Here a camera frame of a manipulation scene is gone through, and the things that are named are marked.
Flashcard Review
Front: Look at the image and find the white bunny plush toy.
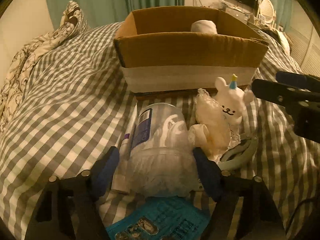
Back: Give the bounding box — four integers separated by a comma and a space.
214, 74, 254, 132

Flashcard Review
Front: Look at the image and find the clear plastic jar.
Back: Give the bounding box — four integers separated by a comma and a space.
126, 102, 200, 197

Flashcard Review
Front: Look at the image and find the white sock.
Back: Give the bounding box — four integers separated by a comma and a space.
191, 20, 217, 35

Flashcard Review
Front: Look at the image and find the white cream tube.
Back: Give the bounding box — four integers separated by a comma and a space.
111, 104, 138, 194

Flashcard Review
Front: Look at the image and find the grey green pliers tool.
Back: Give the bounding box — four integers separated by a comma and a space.
217, 134, 259, 171

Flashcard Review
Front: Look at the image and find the oval white mirror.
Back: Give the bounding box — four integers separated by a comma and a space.
258, 0, 276, 24

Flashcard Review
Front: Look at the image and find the teal blister pack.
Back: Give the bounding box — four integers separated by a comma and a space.
106, 197, 210, 239

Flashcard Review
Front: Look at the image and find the grey checkered bed cover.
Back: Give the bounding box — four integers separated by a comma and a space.
1, 23, 319, 239

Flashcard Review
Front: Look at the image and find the floral patterned duvet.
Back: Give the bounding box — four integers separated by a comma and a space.
1, 22, 76, 133

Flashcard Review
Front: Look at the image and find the cardboard box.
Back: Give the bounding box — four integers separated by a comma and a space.
114, 6, 268, 100

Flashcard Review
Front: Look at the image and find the floral pillow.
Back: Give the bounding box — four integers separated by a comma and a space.
59, 1, 90, 33

